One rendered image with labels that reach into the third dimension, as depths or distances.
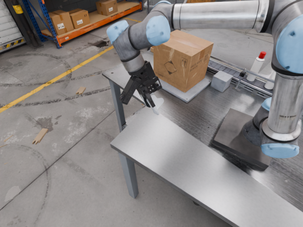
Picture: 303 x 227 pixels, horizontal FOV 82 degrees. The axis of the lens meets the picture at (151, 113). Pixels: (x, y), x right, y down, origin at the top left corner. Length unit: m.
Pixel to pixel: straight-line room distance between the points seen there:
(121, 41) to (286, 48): 0.43
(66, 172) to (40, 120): 0.86
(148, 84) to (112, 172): 1.28
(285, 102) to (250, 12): 0.28
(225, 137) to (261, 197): 0.29
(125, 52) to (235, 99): 0.89
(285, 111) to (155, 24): 0.47
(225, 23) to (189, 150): 0.59
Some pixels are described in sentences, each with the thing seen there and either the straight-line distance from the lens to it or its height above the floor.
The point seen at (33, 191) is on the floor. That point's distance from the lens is 2.01.
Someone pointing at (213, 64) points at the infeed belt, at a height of 0.88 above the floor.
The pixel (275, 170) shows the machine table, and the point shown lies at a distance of 1.05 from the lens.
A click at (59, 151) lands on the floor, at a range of 2.12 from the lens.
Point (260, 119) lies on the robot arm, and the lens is 0.89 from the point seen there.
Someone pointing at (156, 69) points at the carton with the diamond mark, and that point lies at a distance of 1.30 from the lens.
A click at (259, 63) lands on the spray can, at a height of 1.02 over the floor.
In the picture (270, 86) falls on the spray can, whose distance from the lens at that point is 1.38.
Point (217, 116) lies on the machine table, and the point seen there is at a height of 0.83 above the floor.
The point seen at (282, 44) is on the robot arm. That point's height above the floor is 1.44.
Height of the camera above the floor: 1.62
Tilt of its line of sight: 47 degrees down
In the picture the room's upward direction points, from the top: straight up
